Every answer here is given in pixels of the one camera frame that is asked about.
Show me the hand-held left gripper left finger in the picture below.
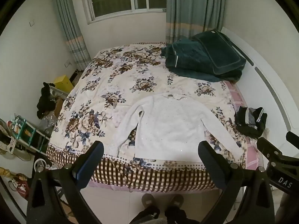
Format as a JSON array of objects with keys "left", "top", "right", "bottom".
[{"left": 26, "top": 141, "right": 104, "bottom": 224}]

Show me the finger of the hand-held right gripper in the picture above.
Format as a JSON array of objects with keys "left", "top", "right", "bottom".
[
  {"left": 286, "top": 131, "right": 299, "bottom": 145},
  {"left": 256, "top": 137, "right": 299, "bottom": 167}
]

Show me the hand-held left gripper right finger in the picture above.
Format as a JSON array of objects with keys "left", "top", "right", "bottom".
[{"left": 198, "top": 141, "right": 275, "bottom": 224}]

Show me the white knit sweater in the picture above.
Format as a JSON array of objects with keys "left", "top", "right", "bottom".
[{"left": 109, "top": 93, "right": 243, "bottom": 163}]

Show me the person's right forearm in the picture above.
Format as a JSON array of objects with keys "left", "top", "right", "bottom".
[{"left": 274, "top": 190, "right": 299, "bottom": 224}]

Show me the black striped garment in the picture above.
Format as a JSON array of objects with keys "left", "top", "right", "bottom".
[{"left": 234, "top": 106, "right": 267, "bottom": 139}]

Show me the person's right slipper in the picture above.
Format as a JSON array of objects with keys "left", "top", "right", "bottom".
[{"left": 169, "top": 194, "right": 184, "bottom": 209}]

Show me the person's slipper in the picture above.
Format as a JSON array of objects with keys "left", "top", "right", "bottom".
[
  {"left": 169, "top": 194, "right": 184, "bottom": 209},
  {"left": 142, "top": 194, "right": 160, "bottom": 211}
]

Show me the clear plastic bag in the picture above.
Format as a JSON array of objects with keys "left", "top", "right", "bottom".
[{"left": 38, "top": 114, "right": 58, "bottom": 136}]

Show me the teal storage rack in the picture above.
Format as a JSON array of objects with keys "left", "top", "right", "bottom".
[{"left": 9, "top": 114, "right": 50, "bottom": 155}]

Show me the white headboard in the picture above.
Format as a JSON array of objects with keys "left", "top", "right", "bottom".
[{"left": 221, "top": 27, "right": 299, "bottom": 131}]

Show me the person's left slipper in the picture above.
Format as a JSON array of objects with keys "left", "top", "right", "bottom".
[{"left": 142, "top": 194, "right": 160, "bottom": 211}]

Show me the red bag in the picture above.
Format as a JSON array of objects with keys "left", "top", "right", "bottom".
[{"left": 8, "top": 173, "right": 31, "bottom": 200}]

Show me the floral bed sheet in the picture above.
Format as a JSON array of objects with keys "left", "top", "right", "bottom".
[{"left": 46, "top": 42, "right": 247, "bottom": 193}]

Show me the person's left leg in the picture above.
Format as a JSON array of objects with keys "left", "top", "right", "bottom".
[{"left": 130, "top": 206, "right": 162, "bottom": 224}]

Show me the black cloth pile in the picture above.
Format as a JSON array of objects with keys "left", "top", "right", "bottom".
[{"left": 36, "top": 82, "right": 56, "bottom": 119}]

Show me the yellow box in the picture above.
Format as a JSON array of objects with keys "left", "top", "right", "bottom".
[{"left": 54, "top": 75, "right": 75, "bottom": 96}]

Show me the dark green quilt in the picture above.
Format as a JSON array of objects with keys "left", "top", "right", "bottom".
[{"left": 160, "top": 40, "right": 243, "bottom": 83}]

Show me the dark green pillow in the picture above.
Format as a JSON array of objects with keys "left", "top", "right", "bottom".
[{"left": 192, "top": 29, "right": 247, "bottom": 76}]

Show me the grey-green striped curtain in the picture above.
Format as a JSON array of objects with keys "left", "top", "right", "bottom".
[
  {"left": 50, "top": 0, "right": 92, "bottom": 71},
  {"left": 165, "top": 0, "right": 226, "bottom": 43}
]

